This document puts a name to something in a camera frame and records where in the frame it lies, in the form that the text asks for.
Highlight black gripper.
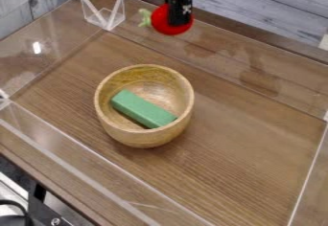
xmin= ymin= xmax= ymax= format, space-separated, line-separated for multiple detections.
xmin=166 ymin=0 xmax=193 ymax=27

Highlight red knitted apple toy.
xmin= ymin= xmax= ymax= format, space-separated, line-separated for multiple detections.
xmin=138 ymin=4 xmax=194 ymax=35

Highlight wooden bowl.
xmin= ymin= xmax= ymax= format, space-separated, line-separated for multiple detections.
xmin=94 ymin=64 xmax=194 ymax=148

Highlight green rectangular block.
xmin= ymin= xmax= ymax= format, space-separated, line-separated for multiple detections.
xmin=110 ymin=90 xmax=177 ymax=128

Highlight clear acrylic tray walls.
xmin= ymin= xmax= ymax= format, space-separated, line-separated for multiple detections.
xmin=0 ymin=0 xmax=328 ymax=226

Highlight black table frame bracket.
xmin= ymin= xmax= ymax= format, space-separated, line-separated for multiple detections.
xmin=28 ymin=184 xmax=74 ymax=226

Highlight black cable bottom left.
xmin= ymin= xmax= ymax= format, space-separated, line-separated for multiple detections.
xmin=0 ymin=199 xmax=32 ymax=226

